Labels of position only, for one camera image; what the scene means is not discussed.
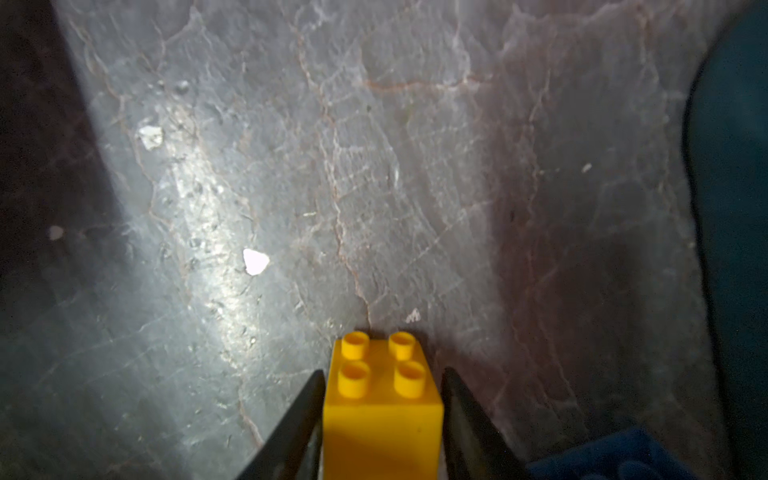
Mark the blue brick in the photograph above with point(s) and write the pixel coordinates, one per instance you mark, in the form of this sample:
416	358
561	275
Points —
628	454

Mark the back teal bin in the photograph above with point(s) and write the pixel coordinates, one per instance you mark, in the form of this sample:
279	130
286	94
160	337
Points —
726	152

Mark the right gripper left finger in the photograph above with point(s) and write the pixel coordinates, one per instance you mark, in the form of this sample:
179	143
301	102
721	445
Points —
293	450

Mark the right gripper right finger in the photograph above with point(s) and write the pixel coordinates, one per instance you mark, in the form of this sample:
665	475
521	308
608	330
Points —
474	448

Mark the yellow brick bottom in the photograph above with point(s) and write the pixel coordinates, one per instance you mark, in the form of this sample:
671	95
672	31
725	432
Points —
382	413

